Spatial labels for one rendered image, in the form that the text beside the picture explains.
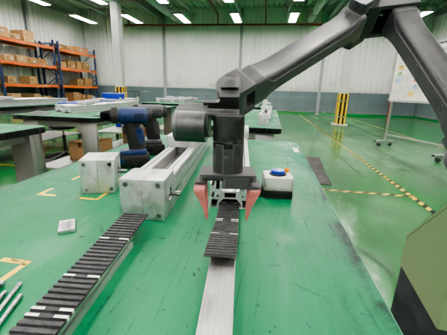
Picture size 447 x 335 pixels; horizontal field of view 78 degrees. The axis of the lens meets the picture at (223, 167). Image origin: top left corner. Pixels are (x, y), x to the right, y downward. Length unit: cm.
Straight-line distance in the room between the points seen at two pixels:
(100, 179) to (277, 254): 52
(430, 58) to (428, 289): 41
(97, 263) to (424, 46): 70
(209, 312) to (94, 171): 56
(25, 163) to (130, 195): 185
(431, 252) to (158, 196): 48
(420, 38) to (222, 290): 60
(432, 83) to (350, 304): 42
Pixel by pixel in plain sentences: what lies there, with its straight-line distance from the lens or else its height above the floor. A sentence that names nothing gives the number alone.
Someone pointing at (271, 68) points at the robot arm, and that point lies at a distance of 57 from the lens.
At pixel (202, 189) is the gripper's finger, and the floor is 89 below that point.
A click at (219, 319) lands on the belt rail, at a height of 81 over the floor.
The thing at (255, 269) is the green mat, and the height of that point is 78.
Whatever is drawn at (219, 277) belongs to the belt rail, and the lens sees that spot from 42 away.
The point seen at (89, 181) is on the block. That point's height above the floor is 81.
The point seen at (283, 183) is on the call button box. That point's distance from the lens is 77.
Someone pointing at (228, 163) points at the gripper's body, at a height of 94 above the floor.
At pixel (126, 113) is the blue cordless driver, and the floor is 98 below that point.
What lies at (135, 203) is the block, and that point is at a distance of 64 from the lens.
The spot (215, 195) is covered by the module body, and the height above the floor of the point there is 81.
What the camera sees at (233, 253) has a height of 83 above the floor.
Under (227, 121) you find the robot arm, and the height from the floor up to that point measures 101.
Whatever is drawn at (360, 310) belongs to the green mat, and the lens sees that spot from 47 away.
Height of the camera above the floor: 106
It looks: 16 degrees down
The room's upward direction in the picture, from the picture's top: 2 degrees clockwise
